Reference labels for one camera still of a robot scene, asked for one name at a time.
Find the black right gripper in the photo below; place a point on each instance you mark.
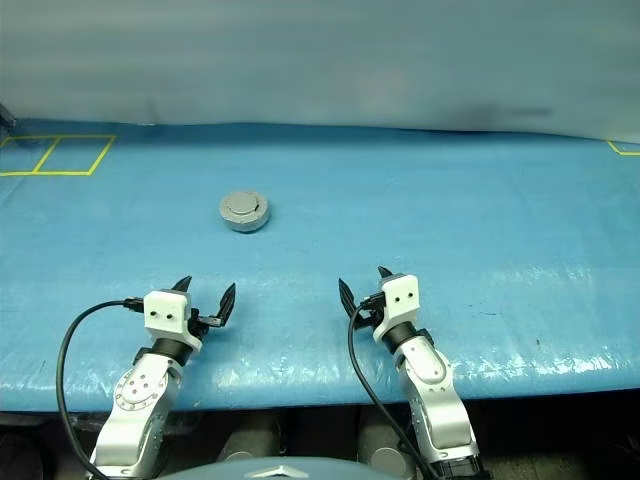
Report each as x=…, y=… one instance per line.
x=372, y=312

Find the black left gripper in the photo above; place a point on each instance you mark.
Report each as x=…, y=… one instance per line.
x=202, y=325

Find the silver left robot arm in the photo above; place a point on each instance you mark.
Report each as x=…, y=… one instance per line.
x=135, y=390

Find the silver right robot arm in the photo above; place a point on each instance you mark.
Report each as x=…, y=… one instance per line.
x=435, y=400

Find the blue plastic table cover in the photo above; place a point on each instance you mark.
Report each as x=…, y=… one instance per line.
x=350, y=225

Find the grey rounded cylinder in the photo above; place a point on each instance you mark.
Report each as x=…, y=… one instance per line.
x=250, y=440
x=385, y=445

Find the grey-blue robot torso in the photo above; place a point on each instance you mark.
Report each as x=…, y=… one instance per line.
x=300, y=470

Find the dark grey angled bar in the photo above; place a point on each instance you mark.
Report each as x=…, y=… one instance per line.
x=6, y=117

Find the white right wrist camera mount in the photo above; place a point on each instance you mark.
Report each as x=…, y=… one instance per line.
x=400, y=292

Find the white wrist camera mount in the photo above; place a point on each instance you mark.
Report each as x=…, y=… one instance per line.
x=167, y=305
x=400, y=292

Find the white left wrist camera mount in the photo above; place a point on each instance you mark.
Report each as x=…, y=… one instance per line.
x=167, y=305

